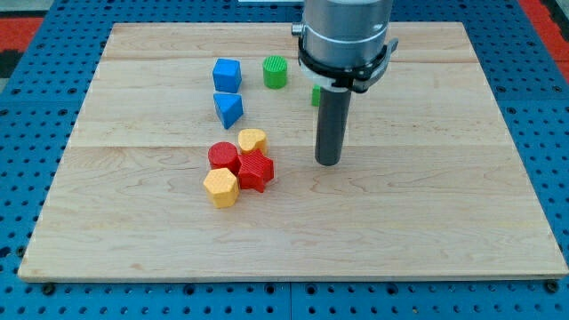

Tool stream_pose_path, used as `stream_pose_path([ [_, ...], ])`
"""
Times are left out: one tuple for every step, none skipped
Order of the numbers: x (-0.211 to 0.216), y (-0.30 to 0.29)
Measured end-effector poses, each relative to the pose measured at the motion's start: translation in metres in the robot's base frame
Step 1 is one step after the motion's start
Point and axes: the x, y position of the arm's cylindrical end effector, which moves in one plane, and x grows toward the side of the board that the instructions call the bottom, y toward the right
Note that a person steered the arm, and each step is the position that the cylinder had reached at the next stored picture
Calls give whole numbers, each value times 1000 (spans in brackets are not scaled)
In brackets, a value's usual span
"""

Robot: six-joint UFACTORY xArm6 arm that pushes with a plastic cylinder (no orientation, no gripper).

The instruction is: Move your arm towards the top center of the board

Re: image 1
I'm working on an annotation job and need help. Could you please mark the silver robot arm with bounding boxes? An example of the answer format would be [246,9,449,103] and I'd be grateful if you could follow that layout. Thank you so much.
[292,0,393,68]

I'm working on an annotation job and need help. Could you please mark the wooden board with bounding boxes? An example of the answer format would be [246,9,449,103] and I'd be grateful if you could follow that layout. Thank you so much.
[19,22,568,283]

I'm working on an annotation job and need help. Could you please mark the red star block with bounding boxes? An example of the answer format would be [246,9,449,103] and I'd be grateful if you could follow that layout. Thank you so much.
[237,149,274,193]

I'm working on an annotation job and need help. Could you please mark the yellow heart block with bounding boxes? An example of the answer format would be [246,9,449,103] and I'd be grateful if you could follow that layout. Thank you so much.
[237,128,268,156]

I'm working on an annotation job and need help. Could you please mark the red cylinder block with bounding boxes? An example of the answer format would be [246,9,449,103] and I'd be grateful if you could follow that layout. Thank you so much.
[207,141,241,175]

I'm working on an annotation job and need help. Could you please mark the yellow hexagon block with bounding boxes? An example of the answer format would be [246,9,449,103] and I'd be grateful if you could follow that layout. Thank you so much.
[203,168,239,208]

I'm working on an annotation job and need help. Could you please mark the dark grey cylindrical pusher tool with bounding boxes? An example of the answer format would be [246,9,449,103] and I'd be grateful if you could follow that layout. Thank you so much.
[315,88,351,166]

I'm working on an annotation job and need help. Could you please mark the green block behind tool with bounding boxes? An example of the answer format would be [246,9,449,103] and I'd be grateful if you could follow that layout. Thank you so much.
[310,84,321,107]

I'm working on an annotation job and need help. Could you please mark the blue triangular prism block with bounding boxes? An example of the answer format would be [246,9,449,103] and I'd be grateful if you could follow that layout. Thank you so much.
[213,93,244,130]

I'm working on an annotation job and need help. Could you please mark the green cylinder block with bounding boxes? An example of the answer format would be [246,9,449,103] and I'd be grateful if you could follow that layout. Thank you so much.
[262,55,288,89]

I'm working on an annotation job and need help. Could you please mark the blue cube block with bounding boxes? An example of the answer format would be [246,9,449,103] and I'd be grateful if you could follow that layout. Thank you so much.
[212,59,242,93]

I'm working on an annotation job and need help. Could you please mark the black clamp ring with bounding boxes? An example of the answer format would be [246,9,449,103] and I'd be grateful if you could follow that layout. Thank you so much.
[297,36,399,94]

